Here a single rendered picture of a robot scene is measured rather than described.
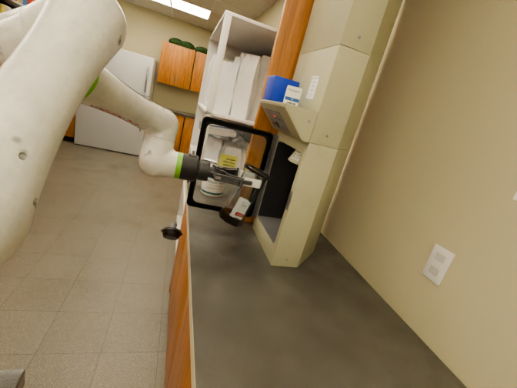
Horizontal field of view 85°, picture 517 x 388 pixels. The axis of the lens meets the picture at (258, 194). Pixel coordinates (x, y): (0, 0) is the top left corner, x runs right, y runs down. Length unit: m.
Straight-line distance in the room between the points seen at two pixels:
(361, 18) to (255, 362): 0.96
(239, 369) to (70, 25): 0.71
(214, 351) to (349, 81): 0.84
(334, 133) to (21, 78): 0.79
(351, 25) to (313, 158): 0.40
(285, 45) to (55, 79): 0.96
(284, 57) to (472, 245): 0.94
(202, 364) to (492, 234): 0.81
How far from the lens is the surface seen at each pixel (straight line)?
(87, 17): 0.60
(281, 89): 1.11
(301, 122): 0.92
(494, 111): 1.07
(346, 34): 0.98
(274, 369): 0.75
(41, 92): 0.48
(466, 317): 1.04
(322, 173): 0.99
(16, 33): 0.72
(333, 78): 0.96
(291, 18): 1.32
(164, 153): 0.98
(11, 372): 0.72
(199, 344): 0.74
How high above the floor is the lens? 1.48
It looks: 17 degrees down
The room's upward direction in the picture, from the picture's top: 15 degrees clockwise
